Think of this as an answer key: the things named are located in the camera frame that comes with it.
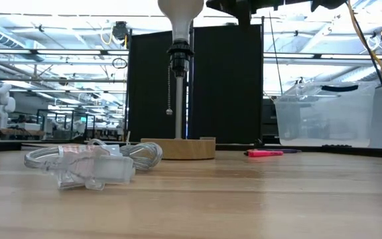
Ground clear lamp power cord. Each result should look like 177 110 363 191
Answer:
23 131 164 192

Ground white lightbulb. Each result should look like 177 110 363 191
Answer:
157 0 205 42

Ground clear plastic storage bin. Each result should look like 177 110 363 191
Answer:
273 81 377 149

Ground black partition panel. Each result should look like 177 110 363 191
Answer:
126 23 265 145

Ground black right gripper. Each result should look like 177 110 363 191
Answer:
206 0 311 26

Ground pink highlighter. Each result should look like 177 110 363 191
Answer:
243 149 285 158

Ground wooden base lamp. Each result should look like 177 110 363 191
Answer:
140 39 217 161

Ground clear plastic bag red print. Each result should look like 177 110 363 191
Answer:
58 144 122 167

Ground yellow cable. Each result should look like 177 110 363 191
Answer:
345 0 382 116

